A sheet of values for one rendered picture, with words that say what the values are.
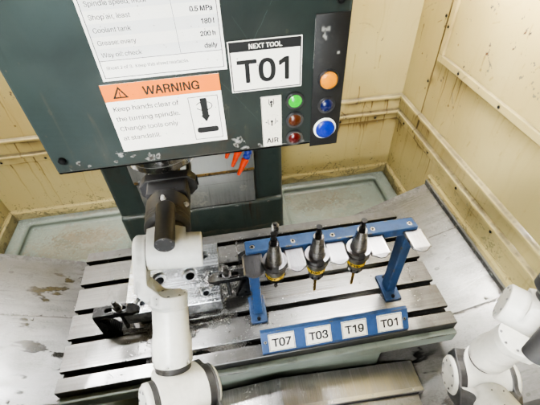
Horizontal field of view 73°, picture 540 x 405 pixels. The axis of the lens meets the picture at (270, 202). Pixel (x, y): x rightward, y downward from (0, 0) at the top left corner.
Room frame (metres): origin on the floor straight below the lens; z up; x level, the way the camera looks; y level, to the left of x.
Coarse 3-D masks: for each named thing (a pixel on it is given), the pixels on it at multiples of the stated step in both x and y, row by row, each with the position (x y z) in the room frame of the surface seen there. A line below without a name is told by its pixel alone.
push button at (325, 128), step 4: (320, 124) 0.48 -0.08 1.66; (324, 124) 0.48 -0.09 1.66; (328, 124) 0.48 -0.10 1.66; (332, 124) 0.48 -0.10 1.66; (316, 128) 0.48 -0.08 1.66; (320, 128) 0.48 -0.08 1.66; (324, 128) 0.48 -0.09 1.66; (328, 128) 0.48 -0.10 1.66; (332, 128) 0.48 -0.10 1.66; (316, 132) 0.48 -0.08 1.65; (320, 132) 0.48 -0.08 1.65; (324, 132) 0.48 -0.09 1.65; (328, 132) 0.48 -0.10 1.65; (332, 132) 0.48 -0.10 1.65; (320, 136) 0.48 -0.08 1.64; (324, 136) 0.48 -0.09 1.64; (328, 136) 0.48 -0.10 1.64
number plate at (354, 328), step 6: (342, 324) 0.51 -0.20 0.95; (348, 324) 0.51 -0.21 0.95; (354, 324) 0.51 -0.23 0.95; (360, 324) 0.51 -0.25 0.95; (342, 330) 0.50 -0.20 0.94; (348, 330) 0.50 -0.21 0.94; (354, 330) 0.50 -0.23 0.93; (360, 330) 0.50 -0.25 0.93; (366, 330) 0.50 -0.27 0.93; (342, 336) 0.49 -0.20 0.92; (348, 336) 0.49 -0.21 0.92; (354, 336) 0.49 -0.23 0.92
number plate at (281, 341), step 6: (270, 336) 0.49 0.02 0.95; (276, 336) 0.49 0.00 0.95; (282, 336) 0.49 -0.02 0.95; (288, 336) 0.49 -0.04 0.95; (294, 336) 0.49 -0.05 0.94; (270, 342) 0.47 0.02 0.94; (276, 342) 0.47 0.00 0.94; (282, 342) 0.47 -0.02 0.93; (288, 342) 0.47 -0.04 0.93; (294, 342) 0.47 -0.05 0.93; (270, 348) 0.46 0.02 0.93; (276, 348) 0.46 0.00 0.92; (282, 348) 0.46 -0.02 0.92; (288, 348) 0.46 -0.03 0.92
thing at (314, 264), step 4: (308, 248) 0.59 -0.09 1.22; (308, 252) 0.57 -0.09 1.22; (328, 252) 0.57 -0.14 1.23; (308, 256) 0.56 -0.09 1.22; (328, 256) 0.56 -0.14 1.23; (308, 260) 0.55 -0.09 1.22; (312, 260) 0.55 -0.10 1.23; (316, 260) 0.55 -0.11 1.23; (320, 260) 0.55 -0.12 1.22; (324, 260) 0.55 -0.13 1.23; (328, 260) 0.55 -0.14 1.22; (308, 264) 0.55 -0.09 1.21; (312, 264) 0.54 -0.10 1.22; (316, 264) 0.54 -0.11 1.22; (320, 264) 0.55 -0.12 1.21; (324, 264) 0.55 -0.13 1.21; (316, 268) 0.54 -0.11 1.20
